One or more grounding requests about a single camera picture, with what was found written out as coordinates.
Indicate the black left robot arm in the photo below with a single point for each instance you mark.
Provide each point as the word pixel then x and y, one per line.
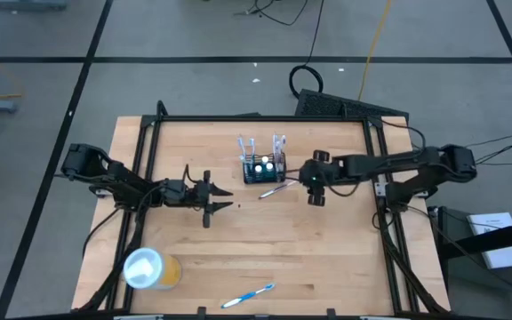
pixel 114 178

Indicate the white booklet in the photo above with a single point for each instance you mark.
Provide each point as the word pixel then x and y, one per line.
pixel 500 255

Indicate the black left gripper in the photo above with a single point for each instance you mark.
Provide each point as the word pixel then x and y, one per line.
pixel 189 195

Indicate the black side cart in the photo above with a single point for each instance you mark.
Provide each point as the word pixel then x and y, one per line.
pixel 482 238

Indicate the black aluminium table frame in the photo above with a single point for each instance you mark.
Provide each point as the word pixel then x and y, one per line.
pixel 260 118

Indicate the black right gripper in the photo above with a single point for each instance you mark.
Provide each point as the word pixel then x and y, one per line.
pixel 316 178

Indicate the black mesh equipment box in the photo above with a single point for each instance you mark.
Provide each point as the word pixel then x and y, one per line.
pixel 327 104

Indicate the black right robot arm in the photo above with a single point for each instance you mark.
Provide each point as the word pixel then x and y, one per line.
pixel 407 166

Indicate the purple white toothbrush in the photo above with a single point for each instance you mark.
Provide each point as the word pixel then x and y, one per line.
pixel 276 142

